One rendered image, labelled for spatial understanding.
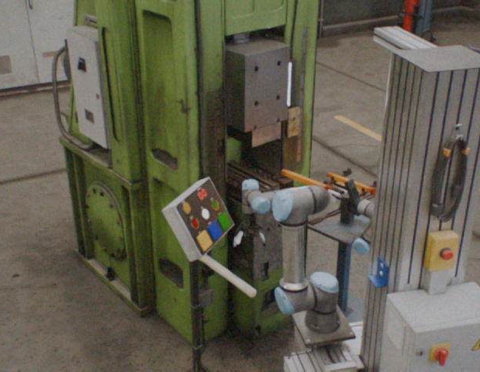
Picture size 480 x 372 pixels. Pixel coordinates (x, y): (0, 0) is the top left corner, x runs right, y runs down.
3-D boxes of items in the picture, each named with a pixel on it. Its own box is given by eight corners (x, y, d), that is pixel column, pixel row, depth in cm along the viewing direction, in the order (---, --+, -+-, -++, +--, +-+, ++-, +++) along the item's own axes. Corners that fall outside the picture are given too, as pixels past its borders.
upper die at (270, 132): (280, 138, 342) (281, 121, 338) (252, 147, 331) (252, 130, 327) (232, 116, 371) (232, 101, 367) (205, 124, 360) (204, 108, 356)
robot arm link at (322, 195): (339, 180, 248) (289, 183, 294) (314, 185, 245) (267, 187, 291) (343, 210, 249) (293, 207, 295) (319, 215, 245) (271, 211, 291)
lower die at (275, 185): (278, 195, 358) (279, 182, 354) (251, 206, 347) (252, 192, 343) (233, 170, 387) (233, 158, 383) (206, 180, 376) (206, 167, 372)
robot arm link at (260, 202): (278, 197, 281) (268, 187, 290) (255, 201, 277) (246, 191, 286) (277, 212, 284) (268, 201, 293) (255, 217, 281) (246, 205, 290)
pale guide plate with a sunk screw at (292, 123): (298, 134, 369) (300, 106, 362) (288, 138, 364) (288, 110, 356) (296, 133, 371) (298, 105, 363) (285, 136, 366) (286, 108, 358)
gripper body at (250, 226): (244, 239, 298) (244, 217, 292) (240, 230, 305) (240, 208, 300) (260, 237, 299) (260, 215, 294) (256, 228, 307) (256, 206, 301)
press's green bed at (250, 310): (298, 319, 404) (301, 257, 383) (253, 345, 382) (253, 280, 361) (243, 280, 442) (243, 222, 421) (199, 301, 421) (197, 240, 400)
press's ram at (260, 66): (299, 115, 346) (302, 42, 328) (244, 132, 324) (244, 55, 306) (250, 96, 375) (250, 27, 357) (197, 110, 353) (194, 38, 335)
